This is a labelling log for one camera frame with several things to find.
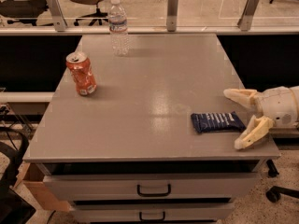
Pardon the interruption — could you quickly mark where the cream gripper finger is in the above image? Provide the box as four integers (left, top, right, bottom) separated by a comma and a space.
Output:
235, 115, 274, 150
223, 89, 258, 109

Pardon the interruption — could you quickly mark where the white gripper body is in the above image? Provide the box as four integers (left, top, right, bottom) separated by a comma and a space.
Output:
255, 86, 299, 128

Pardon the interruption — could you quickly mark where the blue rxbar wrapper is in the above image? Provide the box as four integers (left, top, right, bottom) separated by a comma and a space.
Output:
191, 112, 246, 133

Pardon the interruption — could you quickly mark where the clear plastic water bottle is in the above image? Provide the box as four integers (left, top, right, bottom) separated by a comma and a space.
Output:
108, 0, 129, 56

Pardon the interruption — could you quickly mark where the black chair base right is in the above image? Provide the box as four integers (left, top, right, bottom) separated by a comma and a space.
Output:
265, 160, 299, 203

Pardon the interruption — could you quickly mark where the grey upper drawer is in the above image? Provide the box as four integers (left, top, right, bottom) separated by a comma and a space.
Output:
43, 173, 260, 202

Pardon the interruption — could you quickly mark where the grey drawer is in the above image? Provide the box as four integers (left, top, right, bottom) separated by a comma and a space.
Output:
70, 203, 234, 224
43, 173, 260, 202

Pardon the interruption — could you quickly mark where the grey lower drawer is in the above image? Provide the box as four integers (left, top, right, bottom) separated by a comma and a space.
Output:
70, 203, 234, 224

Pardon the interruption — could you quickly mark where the crushed orange soda can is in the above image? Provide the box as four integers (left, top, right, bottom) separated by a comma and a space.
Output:
66, 51, 96, 96

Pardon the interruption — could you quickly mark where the cardboard box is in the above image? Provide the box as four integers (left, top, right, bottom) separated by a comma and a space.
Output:
14, 162, 70, 212

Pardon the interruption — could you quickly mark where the dark office chair left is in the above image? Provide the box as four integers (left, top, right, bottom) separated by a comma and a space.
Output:
0, 0, 48, 26

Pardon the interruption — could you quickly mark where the black chair lower left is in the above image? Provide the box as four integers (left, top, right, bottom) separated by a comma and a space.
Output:
0, 127, 36, 224

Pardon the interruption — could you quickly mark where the right metal bracket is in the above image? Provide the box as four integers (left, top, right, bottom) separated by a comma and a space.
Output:
237, 0, 260, 31

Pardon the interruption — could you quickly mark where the metal bracket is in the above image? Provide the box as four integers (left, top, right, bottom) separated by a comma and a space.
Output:
166, 0, 178, 32
237, 0, 260, 31
46, 0, 67, 32

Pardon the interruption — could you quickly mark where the middle metal bracket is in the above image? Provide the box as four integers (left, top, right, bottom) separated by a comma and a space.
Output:
166, 0, 178, 32

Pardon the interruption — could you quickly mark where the black upper drawer handle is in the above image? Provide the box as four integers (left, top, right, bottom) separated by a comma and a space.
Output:
136, 184, 172, 198

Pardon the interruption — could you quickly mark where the black drawer handle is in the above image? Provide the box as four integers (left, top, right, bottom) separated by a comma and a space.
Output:
138, 212, 166, 222
136, 184, 172, 198

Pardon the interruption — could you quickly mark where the black lower drawer handle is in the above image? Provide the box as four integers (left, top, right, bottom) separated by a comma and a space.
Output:
138, 212, 166, 222

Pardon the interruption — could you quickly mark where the left metal bracket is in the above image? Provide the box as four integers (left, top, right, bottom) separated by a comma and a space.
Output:
46, 0, 67, 32

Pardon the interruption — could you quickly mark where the grey horizontal rail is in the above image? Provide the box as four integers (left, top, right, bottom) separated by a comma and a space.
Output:
0, 92, 54, 103

